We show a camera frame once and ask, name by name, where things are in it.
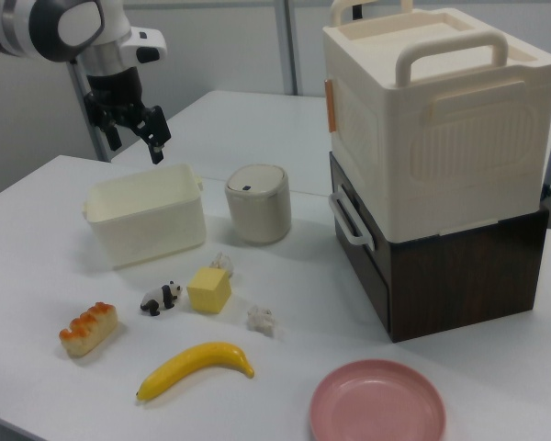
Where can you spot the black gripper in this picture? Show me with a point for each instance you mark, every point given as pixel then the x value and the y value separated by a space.
pixel 115 89

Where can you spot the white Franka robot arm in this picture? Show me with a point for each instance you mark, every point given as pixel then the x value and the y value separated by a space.
pixel 27 27

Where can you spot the cream open plastic box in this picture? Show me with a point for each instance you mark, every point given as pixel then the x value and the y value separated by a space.
pixel 156 229

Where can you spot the large cream storage box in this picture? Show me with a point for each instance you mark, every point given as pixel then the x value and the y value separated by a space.
pixel 464 138

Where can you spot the grey metal stand pole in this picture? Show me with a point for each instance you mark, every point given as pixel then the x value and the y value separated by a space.
pixel 100 147

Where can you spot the small beige lidded trash can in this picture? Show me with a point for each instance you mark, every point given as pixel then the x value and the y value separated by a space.
pixel 257 216

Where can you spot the crumpled white paper ball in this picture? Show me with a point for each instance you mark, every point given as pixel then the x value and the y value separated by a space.
pixel 222 263
pixel 261 319

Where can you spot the toy panda figure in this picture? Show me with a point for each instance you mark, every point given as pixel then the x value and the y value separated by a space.
pixel 165 296

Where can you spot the yellow cube block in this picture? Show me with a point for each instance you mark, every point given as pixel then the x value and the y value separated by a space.
pixel 209 289

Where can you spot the toy bread loaf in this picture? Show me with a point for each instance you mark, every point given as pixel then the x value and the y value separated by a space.
pixel 89 331

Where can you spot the yellow toy banana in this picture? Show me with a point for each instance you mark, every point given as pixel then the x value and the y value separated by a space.
pixel 197 363

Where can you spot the pink plastic plate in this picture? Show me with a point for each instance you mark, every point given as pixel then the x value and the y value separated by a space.
pixel 376 404

